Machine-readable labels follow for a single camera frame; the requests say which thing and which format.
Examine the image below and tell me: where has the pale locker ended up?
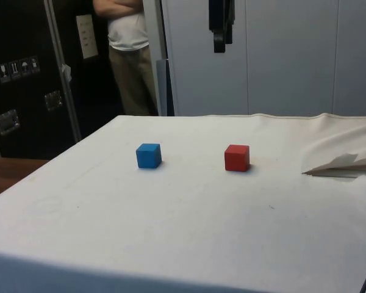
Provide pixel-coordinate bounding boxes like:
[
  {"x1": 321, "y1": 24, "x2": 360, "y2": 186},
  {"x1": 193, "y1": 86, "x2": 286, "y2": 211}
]
[{"x1": 160, "y1": 0, "x2": 248, "y2": 117}]

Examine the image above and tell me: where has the brown wooden table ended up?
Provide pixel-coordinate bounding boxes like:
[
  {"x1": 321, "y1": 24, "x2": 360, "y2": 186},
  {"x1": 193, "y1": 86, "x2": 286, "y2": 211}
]
[{"x1": 0, "y1": 156, "x2": 51, "y2": 202}]

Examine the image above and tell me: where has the standing person in white shirt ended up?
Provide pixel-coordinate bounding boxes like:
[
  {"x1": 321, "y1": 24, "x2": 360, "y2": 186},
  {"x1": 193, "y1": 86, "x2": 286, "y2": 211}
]
[{"x1": 92, "y1": 0, "x2": 159, "y2": 117}]

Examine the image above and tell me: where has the red cube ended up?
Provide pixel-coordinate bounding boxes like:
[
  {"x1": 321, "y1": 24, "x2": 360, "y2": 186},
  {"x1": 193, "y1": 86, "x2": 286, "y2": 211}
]
[{"x1": 224, "y1": 144, "x2": 251, "y2": 172}]

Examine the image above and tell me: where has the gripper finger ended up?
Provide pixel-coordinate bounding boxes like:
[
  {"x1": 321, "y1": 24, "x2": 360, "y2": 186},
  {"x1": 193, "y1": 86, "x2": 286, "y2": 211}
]
[
  {"x1": 225, "y1": 0, "x2": 236, "y2": 45},
  {"x1": 209, "y1": 0, "x2": 227, "y2": 54}
]

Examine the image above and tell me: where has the black cabinet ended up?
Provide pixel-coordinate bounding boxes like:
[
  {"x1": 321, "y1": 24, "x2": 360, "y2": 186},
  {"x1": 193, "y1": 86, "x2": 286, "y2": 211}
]
[{"x1": 0, "y1": 0, "x2": 124, "y2": 160}]

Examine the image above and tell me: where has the blue cube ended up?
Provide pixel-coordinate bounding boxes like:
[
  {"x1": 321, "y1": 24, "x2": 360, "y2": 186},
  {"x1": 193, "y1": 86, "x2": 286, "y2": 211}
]
[{"x1": 135, "y1": 142, "x2": 162, "y2": 169}]

